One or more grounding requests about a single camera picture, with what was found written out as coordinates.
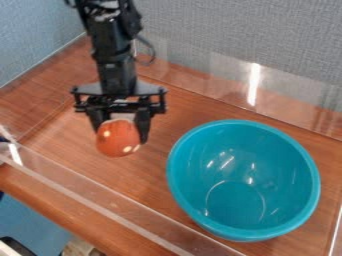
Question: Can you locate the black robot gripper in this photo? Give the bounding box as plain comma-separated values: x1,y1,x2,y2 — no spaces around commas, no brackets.
71,81,167,144

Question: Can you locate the brown plush mushroom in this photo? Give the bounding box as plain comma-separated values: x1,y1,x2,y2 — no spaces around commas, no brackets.
96,114,141,158

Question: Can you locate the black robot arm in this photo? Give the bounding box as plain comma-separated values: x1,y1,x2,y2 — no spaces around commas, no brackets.
64,0,167,143

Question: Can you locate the blue plastic bowl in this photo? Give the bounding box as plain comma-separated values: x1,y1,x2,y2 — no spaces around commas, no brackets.
167,119,321,242

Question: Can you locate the clear acrylic left barrier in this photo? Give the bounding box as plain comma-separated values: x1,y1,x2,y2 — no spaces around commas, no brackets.
0,37,88,134

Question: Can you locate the clear acrylic barrier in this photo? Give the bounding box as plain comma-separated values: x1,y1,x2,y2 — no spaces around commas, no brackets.
0,37,88,134
0,125,246,256
139,33,342,141

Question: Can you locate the clear acrylic front barrier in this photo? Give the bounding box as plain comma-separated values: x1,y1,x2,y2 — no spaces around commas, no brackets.
0,125,246,256

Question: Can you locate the clear acrylic back barrier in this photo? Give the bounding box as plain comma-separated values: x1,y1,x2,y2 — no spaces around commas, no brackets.
139,33,342,141

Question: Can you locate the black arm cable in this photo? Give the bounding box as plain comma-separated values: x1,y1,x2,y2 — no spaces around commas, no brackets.
132,34,158,67

